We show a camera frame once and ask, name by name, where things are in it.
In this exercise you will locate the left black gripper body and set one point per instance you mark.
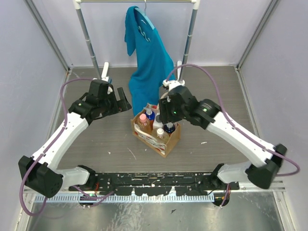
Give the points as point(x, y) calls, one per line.
point(116, 102)

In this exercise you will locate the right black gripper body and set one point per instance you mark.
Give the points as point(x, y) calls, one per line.
point(170, 113)

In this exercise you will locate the blue orange spray bottle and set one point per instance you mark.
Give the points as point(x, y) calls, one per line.
point(169, 128)

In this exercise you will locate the pink cap peach bottle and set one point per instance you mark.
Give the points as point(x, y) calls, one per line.
point(144, 123)

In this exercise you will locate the blue orange pump bottle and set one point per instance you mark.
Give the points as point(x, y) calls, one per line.
point(149, 114)

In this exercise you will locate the white bottle grey cap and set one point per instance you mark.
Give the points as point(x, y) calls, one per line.
point(157, 122)

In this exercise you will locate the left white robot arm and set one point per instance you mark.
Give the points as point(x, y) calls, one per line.
point(40, 171)

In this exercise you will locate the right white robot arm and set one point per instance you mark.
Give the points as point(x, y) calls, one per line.
point(264, 159)

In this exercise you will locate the white cap clear bottle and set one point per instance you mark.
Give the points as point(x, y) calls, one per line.
point(160, 135)

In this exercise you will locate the teal t-shirt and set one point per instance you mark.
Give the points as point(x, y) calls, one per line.
point(153, 62)

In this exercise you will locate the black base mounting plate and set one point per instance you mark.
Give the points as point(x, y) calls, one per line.
point(155, 183)

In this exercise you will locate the metal clothes rack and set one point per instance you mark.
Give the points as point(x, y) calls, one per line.
point(103, 74)

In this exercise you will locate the left aluminium frame post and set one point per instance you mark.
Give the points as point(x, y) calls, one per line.
point(47, 34)

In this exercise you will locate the aluminium frame post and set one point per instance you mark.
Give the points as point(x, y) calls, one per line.
point(47, 34)
point(264, 19)

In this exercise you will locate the white slotted cable duct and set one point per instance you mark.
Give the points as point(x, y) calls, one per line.
point(77, 197)

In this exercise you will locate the aluminium front rail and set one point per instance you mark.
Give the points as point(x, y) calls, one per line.
point(276, 186)

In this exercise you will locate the right aluminium frame post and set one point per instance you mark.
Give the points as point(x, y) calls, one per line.
point(264, 19)

